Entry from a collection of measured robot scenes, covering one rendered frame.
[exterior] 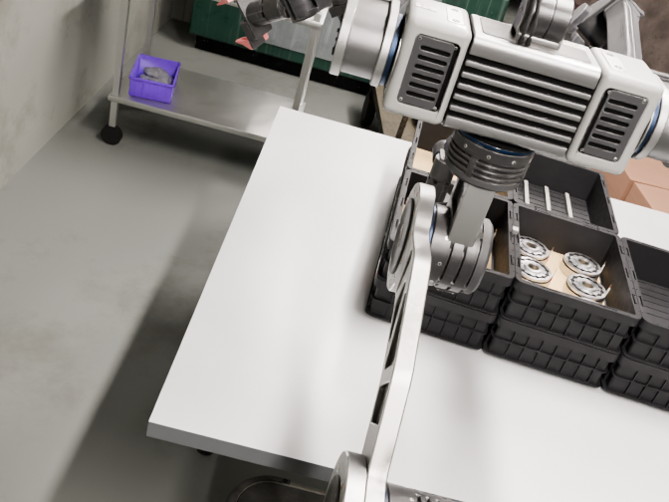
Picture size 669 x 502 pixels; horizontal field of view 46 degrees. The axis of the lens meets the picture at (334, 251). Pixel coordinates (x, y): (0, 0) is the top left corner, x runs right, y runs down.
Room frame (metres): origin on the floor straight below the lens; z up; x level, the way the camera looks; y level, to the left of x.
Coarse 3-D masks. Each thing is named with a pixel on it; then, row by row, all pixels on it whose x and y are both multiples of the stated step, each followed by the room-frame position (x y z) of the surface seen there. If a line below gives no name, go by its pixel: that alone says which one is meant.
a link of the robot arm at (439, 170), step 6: (444, 150) 1.77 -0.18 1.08; (438, 156) 1.74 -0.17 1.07; (444, 156) 1.74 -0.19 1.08; (438, 162) 1.72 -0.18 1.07; (444, 162) 1.72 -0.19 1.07; (432, 168) 1.73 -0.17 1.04; (438, 168) 1.71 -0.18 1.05; (444, 168) 1.71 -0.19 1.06; (432, 174) 1.72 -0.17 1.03; (438, 174) 1.71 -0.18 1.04; (444, 174) 1.71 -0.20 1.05; (450, 174) 1.72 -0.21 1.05; (438, 180) 1.71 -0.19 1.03; (444, 180) 1.71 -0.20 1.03; (450, 180) 1.72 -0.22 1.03
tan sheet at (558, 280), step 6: (552, 258) 1.87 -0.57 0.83; (558, 258) 1.88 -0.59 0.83; (546, 264) 1.83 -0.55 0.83; (552, 264) 1.84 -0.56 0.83; (558, 264) 1.85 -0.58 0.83; (552, 270) 1.81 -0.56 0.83; (558, 270) 1.82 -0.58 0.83; (552, 276) 1.78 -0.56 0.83; (558, 276) 1.79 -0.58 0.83; (564, 276) 1.80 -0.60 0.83; (552, 282) 1.75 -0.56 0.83; (558, 282) 1.76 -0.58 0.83; (564, 282) 1.77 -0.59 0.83; (552, 288) 1.72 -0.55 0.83; (558, 288) 1.73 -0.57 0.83
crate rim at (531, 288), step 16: (528, 208) 1.92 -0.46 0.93; (576, 224) 1.91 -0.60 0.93; (624, 256) 1.81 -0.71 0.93; (624, 272) 1.73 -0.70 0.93; (528, 288) 1.53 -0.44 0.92; (544, 288) 1.53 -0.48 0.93; (560, 304) 1.53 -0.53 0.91; (576, 304) 1.53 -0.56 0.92; (592, 304) 1.53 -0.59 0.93; (624, 320) 1.53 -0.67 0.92
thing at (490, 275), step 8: (408, 176) 1.89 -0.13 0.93; (424, 176) 1.92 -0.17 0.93; (400, 192) 1.79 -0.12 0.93; (400, 200) 1.74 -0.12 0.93; (504, 200) 1.92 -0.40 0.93; (400, 208) 1.70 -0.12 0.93; (512, 208) 1.89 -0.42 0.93; (400, 216) 1.66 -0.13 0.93; (512, 216) 1.84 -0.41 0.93; (392, 224) 1.62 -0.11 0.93; (512, 224) 1.80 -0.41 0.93; (392, 232) 1.58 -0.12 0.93; (392, 240) 1.54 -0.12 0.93; (512, 240) 1.71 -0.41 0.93; (512, 248) 1.67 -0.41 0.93; (512, 256) 1.63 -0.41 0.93; (512, 264) 1.60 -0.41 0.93; (488, 272) 1.53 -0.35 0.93; (496, 272) 1.54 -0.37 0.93; (512, 272) 1.56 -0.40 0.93; (488, 280) 1.53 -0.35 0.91; (496, 280) 1.53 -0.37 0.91; (504, 280) 1.53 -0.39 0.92; (512, 280) 1.54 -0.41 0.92
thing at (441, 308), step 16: (384, 240) 1.75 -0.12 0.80; (384, 288) 1.54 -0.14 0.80; (368, 304) 1.58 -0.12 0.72; (384, 304) 1.55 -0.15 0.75; (432, 304) 1.54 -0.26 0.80; (448, 304) 1.54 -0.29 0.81; (384, 320) 1.54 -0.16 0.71; (432, 320) 1.55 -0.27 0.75; (448, 320) 1.55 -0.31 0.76; (464, 320) 1.55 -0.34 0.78; (480, 320) 1.53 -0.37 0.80; (448, 336) 1.55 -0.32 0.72; (464, 336) 1.54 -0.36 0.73; (480, 336) 1.54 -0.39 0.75
